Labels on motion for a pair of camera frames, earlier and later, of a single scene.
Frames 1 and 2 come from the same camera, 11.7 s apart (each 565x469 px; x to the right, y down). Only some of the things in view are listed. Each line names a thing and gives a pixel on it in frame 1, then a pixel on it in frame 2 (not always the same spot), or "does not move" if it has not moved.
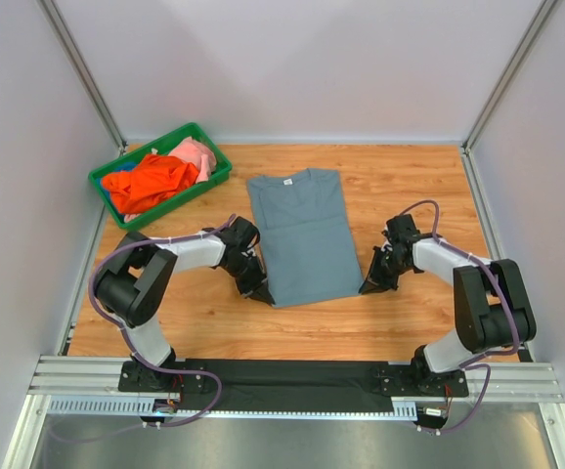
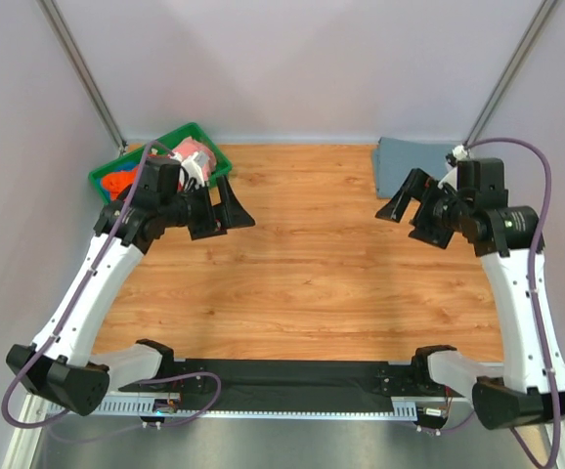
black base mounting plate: (293, 385) does not move
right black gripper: (383, 273) -> (429, 215)
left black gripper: (249, 281) -> (204, 213)
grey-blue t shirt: (302, 225) -> (394, 159)
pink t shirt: (198, 153) does not move
